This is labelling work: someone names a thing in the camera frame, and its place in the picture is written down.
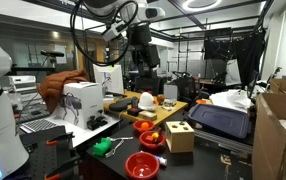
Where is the ring ceiling light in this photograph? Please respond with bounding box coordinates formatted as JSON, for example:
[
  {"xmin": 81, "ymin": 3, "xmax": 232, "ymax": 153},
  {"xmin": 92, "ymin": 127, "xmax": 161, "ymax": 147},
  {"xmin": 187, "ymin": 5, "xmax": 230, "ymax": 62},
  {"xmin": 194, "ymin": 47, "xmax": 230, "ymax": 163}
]
[{"xmin": 182, "ymin": 0, "xmax": 223, "ymax": 13}]

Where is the dark blue plastic lid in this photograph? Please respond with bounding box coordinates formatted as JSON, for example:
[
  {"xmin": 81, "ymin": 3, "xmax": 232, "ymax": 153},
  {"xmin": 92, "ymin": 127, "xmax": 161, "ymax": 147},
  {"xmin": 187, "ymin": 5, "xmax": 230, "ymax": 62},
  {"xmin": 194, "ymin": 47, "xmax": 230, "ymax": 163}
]
[{"xmin": 187, "ymin": 103, "xmax": 252, "ymax": 140}]

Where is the black computer monitor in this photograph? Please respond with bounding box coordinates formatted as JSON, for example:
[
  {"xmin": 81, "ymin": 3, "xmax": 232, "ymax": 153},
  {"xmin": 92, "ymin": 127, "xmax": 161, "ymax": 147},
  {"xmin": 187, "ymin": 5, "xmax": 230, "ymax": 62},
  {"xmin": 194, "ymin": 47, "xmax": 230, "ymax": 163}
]
[{"xmin": 247, "ymin": 69, "xmax": 260, "ymax": 99}]

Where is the orange bowl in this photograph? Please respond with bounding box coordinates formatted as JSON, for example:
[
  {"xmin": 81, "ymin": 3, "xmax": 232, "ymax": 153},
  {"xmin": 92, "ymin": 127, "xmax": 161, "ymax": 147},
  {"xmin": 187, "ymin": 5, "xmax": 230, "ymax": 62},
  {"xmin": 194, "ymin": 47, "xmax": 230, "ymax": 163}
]
[{"xmin": 195, "ymin": 98, "xmax": 213, "ymax": 106}]

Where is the white chicken plush toy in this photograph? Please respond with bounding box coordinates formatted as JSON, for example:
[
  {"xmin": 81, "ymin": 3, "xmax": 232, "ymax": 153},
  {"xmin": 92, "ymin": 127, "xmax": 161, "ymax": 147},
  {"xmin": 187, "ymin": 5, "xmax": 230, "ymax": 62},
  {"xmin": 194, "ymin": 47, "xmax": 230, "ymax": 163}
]
[{"xmin": 137, "ymin": 91, "xmax": 157, "ymax": 112}]

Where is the black office chair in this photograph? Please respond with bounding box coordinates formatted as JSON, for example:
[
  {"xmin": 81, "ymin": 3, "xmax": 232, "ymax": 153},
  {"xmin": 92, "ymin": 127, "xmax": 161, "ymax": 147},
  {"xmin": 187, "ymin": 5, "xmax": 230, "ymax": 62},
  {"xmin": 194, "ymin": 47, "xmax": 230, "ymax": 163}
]
[
  {"xmin": 134, "ymin": 75, "xmax": 166, "ymax": 96},
  {"xmin": 172, "ymin": 71, "xmax": 201, "ymax": 101}
]

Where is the white blue toothpaste tube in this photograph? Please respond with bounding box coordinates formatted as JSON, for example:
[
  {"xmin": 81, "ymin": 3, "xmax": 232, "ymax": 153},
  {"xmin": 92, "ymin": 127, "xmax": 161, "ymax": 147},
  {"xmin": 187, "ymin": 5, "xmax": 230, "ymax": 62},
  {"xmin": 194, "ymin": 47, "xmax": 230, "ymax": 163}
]
[{"xmin": 139, "ymin": 150, "xmax": 168, "ymax": 167}]

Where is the large brown cardboard box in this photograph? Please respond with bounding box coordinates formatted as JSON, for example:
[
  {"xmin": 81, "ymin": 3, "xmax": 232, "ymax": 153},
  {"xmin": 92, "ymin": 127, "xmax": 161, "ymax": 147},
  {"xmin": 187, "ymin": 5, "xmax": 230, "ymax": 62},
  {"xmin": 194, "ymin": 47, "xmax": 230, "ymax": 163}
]
[{"xmin": 251, "ymin": 92, "xmax": 286, "ymax": 180}]

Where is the black pegboard stand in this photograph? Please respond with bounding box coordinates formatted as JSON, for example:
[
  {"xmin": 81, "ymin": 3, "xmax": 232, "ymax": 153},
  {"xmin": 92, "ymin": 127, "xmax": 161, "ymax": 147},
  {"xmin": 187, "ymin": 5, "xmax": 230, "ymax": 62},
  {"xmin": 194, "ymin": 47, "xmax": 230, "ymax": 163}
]
[{"xmin": 19, "ymin": 125, "xmax": 81, "ymax": 180}]

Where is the clear glass jar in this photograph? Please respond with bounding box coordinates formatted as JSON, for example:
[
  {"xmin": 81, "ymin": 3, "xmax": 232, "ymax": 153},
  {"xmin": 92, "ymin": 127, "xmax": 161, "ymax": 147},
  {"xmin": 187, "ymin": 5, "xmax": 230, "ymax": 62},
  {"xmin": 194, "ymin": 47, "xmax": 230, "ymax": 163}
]
[{"xmin": 162, "ymin": 98, "xmax": 178, "ymax": 111}]

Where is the wooden shape sorter box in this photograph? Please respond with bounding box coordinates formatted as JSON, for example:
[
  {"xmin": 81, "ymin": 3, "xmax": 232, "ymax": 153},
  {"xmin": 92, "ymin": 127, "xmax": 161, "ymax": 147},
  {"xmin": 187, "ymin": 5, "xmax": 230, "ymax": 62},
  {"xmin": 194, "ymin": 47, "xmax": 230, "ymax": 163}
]
[{"xmin": 164, "ymin": 120, "xmax": 196, "ymax": 154}]

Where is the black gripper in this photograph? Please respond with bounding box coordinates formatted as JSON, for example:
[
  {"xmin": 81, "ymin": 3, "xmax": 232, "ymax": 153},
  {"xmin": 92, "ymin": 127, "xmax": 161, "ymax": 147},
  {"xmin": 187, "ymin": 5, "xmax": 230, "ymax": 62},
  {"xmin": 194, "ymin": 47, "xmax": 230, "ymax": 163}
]
[{"xmin": 128, "ymin": 23, "xmax": 161, "ymax": 79}]

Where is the black camera on stand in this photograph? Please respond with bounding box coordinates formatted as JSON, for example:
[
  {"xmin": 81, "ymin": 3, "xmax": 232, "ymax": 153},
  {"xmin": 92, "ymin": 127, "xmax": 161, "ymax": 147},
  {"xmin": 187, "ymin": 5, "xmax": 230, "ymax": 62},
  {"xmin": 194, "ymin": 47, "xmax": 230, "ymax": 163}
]
[{"xmin": 40, "ymin": 49, "xmax": 66, "ymax": 73}]

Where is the white monitor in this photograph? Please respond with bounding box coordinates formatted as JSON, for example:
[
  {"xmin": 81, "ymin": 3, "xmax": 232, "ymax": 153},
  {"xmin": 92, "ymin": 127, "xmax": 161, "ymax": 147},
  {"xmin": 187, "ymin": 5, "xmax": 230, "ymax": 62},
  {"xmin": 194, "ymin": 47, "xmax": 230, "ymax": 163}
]
[{"xmin": 92, "ymin": 63, "xmax": 125, "ymax": 96}]

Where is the black orange clamp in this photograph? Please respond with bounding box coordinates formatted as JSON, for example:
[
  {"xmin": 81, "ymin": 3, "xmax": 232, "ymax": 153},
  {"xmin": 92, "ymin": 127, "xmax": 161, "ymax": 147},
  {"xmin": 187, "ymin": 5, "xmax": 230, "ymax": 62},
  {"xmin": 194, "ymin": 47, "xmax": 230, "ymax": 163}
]
[
  {"xmin": 45, "ymin": 131, "xmax": 76, "ymax": 147},
  {"xmin": 44, "ymin": 156, "xmax": 82, "ymax": 180}
]

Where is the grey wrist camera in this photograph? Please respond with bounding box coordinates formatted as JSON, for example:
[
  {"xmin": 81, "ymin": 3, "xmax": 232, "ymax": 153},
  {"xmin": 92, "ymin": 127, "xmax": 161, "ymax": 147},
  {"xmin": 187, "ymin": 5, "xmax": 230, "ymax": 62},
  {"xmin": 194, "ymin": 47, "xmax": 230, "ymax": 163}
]
[{"xmin": 101, "ymin": 20, "xmax": 129, "ymax": 43}]

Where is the small open cardboard box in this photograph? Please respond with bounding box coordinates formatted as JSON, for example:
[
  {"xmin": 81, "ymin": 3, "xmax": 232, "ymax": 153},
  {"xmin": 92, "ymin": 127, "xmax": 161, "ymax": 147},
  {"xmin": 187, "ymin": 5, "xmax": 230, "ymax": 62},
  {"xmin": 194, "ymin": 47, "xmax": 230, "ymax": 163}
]
[{"xmin": 269, "ymin": 78, "xmax": 286, "ymax": 95}]

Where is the brown puffer jacket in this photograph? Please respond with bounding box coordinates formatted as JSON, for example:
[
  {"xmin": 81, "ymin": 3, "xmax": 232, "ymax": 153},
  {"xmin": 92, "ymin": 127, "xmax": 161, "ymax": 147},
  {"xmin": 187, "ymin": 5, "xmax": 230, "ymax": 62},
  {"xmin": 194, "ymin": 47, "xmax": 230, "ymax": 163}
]
[{"xmin": 37, "ymin": 69, "xmax": 91, "ymax": 114}]

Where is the white desk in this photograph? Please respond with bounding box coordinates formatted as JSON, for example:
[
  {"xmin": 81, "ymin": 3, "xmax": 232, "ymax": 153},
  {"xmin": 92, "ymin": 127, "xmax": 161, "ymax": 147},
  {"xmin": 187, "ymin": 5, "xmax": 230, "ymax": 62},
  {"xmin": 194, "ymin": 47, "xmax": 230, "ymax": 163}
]
[{"xmin": 19, "ymin": 109, "xmax": 122, "ymax": 148}]

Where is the silver metal spoon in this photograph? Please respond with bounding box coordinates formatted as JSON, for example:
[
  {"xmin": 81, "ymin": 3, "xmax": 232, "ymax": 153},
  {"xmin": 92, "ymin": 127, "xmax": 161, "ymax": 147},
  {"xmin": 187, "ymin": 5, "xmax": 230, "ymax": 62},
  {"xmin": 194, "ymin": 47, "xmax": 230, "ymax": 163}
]
[{"xmin": 104, "ymin": 139, "xmax": 125, "ymax": 159}]

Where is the small tan cardboard box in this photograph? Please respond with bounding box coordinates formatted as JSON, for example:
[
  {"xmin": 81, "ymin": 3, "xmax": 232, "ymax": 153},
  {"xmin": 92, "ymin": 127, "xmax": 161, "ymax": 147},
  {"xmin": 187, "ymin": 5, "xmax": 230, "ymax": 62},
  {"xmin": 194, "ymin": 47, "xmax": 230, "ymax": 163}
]
[{"xmin": 138, "ymin": 110, "xmax": 158, "ymax": 122}]

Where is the black box with red label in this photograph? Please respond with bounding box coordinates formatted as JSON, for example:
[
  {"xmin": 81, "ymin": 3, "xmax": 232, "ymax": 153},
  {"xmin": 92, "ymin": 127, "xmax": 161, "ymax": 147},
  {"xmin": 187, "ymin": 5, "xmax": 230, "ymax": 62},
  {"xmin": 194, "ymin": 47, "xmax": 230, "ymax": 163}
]
[{"xmin": 126, "ymin": 107, "xmax": 143, "ymax": 117}]

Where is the white paper pile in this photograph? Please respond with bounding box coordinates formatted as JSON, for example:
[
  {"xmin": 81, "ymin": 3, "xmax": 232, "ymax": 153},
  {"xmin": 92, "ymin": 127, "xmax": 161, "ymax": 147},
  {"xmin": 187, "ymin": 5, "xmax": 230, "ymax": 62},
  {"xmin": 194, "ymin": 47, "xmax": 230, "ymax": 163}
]
[{"xmin": 209, "ymin": 89, "xmax": 254, "ymax": 113}]

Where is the white printer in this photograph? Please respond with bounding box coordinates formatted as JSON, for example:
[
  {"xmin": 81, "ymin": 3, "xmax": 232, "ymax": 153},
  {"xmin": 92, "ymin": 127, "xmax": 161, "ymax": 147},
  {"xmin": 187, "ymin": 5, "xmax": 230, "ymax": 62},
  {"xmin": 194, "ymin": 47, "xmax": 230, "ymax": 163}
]
[{"xmin": 8, "ymin": 74, "xmax": 38, "ymax": 94}]

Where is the grey keyboard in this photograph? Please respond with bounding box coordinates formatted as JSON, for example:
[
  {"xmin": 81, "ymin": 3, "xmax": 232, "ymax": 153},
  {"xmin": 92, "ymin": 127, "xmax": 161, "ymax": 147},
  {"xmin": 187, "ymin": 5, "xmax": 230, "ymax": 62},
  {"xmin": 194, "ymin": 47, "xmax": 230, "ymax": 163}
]
[{"xmin": 20, "ymin": 118, "xmax": 59, "ymax": 134}]

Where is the black padded case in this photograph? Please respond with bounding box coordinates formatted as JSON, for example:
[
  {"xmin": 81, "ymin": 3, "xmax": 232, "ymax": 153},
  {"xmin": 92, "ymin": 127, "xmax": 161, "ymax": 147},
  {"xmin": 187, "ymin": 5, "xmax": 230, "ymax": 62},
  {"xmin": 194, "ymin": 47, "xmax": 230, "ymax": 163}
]
[{"xmin": 108, "ymin": 97, "xmax": 134, "ymax": 113}]

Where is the white robot dog box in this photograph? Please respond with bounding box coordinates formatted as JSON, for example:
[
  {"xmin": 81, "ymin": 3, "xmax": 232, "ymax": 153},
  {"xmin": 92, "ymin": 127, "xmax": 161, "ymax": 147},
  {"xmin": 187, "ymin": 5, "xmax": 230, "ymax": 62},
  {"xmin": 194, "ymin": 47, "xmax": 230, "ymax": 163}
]
[{"xmin": 54, "ymin": 81, "xmax": 105, "ymax": 130}]

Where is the black curtain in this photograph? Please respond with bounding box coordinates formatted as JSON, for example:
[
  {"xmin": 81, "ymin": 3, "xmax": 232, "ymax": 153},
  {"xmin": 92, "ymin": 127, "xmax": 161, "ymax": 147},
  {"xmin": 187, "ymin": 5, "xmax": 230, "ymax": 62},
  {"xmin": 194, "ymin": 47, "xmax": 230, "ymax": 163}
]
[{"xmin": 203, "ymin": 28, "xmax": 267, "ymax": 89}]

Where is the red plastic bowl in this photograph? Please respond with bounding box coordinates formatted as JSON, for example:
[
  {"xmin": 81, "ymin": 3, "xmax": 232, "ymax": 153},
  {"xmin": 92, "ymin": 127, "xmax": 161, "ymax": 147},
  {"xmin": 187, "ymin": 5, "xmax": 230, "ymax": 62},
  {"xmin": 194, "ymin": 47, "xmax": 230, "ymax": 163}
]
[
  {"xmin": 138, "ymin": 130, "xmax": 167, "ymax": 150},
  {"xmin": 132, "ymin": 119, "xmax": 156, "ymax": 135},
  {"xmin": 124, "ymin": 151, "xmax": 161, "ymax": 180}
]

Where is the brown round ball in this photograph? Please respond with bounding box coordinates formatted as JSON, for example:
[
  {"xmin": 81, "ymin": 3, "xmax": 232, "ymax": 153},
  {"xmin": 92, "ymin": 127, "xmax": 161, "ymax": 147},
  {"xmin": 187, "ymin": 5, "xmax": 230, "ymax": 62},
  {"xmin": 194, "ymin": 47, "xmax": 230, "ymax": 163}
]
[{"xmin": 156, "ymin": 93, "xmax": 166, "ymax": 104}]

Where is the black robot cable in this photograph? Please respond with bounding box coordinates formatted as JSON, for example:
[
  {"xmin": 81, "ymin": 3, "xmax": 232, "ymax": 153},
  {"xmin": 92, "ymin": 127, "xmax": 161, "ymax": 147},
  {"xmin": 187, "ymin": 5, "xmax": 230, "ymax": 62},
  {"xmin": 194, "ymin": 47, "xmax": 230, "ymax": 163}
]
[{"xmin": 70, "ymin": 0, "xmax": 139, "ymax": 67}]

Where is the green plastic toy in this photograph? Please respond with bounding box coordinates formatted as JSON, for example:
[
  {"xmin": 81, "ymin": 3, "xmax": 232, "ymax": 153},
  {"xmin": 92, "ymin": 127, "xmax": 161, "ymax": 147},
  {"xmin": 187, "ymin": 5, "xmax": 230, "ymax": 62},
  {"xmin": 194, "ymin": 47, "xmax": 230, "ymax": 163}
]
[{"xmin": 92, "ymin": 137, "xmax": 113, "ymax": 158}]

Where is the black controller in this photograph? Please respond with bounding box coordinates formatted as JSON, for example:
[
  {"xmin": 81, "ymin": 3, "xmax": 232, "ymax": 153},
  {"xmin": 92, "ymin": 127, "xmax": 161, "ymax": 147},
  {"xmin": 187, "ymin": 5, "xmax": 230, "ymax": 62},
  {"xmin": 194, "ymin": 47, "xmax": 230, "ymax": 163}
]
[{"xmin": 86, "ymin": 114, "xmax": 109, "ymax": 131}]

